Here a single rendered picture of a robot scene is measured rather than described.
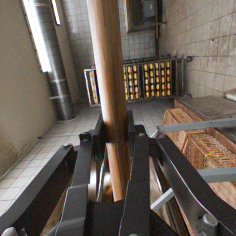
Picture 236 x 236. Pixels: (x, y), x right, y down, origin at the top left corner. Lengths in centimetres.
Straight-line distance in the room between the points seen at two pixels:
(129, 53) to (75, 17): 177
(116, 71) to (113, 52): 2
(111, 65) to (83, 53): 509
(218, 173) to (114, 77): 68
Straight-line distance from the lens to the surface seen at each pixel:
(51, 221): 152
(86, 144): 16
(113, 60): 17
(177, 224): 134
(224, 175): 80
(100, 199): 129
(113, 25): 17
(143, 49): 519
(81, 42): 527
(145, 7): 462
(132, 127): 17
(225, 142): 118
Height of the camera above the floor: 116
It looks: 3 degrees up
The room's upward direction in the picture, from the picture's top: 96 degrees counter-clockwise
